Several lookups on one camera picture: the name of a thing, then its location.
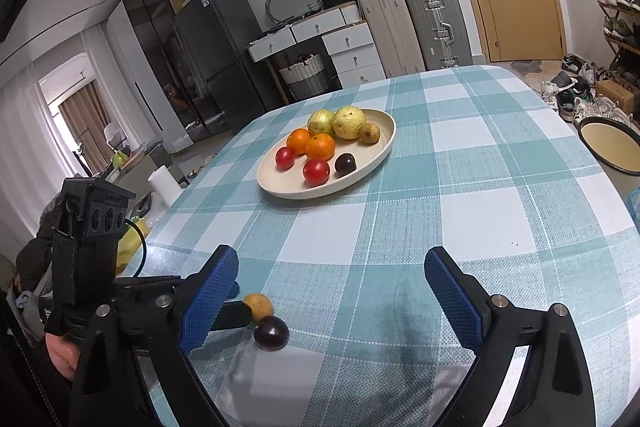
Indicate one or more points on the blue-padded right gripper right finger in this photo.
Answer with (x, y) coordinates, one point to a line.
(554, 388)

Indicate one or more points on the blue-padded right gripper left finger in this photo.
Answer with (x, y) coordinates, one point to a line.
(164, 318)

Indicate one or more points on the dark plum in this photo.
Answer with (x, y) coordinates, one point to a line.
(271, 333)
(345, 164)

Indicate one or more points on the brown longan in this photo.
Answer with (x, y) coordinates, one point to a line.
(369, 133)
(259, 305)

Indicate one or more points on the red tomato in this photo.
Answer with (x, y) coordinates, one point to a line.
(316, 172)
(285, 158)

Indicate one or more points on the person's left hand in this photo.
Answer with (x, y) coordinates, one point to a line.
(64, 354)

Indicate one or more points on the white paper towel roll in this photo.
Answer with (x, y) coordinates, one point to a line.
(165, 185)

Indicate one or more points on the cream oval plate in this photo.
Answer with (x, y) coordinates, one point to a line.
(301, 166)

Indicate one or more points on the black glass cabinet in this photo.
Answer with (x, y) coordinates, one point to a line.
(185, 97)

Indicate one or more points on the orange mandarin left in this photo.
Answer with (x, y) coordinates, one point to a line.
(297, 141)

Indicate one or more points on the orange mandarin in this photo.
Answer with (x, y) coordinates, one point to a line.
(297, 141)
(320, 146)

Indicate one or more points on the dark grey refrigerator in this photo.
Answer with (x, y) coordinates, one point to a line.
(216, 35)

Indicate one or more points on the orange mandarin right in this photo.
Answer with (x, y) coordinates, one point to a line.
(320, 146)

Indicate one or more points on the teal checked tablecloth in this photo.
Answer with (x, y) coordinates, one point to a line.
(480, 166)

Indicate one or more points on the yellow-green guava left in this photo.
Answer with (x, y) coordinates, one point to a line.
(321, 121)

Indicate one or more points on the yellow-green guava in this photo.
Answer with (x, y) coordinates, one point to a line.
(347, 122)
(321, 121)

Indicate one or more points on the black-rimmed cream bin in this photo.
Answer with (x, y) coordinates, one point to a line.
(616, 148)

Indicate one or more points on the woven laundry basket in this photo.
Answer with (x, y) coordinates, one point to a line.
(307, 77)

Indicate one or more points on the yellow-green guava right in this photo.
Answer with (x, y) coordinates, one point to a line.
(347, 122)

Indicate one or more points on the white drawer cabinet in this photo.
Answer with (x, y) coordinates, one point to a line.
(346, 40)

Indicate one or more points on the beige hard suitcase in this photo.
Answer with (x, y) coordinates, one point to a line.
(394, 36)

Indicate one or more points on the silver aluminium suitcase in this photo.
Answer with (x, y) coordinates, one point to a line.
(441, 32)

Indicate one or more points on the wooden shoe rack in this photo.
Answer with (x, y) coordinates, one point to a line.
(621, 32)

